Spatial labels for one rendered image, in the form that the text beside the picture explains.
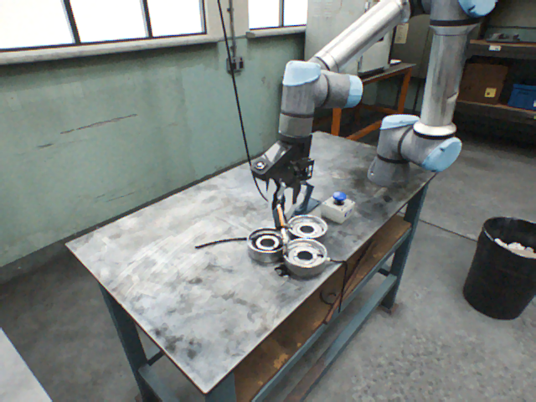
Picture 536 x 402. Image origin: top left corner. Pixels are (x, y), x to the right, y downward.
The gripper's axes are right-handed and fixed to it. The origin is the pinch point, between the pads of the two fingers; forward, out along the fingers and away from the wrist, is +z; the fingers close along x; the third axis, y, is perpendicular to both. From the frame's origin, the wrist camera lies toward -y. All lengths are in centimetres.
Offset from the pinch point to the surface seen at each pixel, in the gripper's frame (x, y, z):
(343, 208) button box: -7.3, 20.9, 2.5
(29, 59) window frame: 148, -10, -21
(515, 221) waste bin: -46, 136, 30
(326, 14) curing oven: 128, 197, -62
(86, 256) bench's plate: 32, -36, 15
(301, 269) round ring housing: -13.1, -6.0, 7.4
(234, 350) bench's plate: -15.5, -28.6, 13.7
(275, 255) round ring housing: -5.3, -5.9, 7.7
